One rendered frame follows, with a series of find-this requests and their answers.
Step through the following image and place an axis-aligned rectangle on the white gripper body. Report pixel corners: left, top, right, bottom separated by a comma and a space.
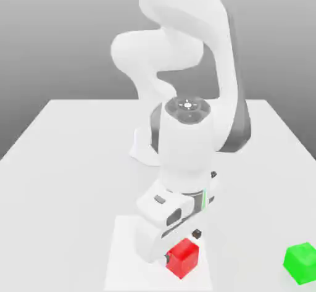
134, 212, 206, 265

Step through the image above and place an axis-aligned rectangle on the small red cube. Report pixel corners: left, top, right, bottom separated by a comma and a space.
165, 237, 200, 280

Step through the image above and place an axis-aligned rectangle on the small green cube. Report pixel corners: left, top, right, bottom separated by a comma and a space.
282, 241, 316, 286

